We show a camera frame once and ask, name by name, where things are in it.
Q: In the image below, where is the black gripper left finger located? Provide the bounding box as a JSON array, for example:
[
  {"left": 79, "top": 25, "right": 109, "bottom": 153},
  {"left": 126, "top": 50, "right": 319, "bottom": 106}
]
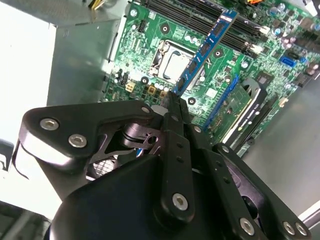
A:
[{"left": 19, "top": 90, "right": 197, "bottom": 225}]

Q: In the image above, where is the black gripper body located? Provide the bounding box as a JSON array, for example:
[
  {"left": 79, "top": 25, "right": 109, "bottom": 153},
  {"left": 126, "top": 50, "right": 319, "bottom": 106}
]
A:
[{"left": 44, "top": 154, "right": 238, "bottom": 240}]

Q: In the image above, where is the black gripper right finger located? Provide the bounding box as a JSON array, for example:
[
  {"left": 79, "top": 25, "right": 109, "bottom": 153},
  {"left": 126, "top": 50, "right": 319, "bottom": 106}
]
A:
[{"left": 179, "top": 99, "right": 313, "bottom": 240}]

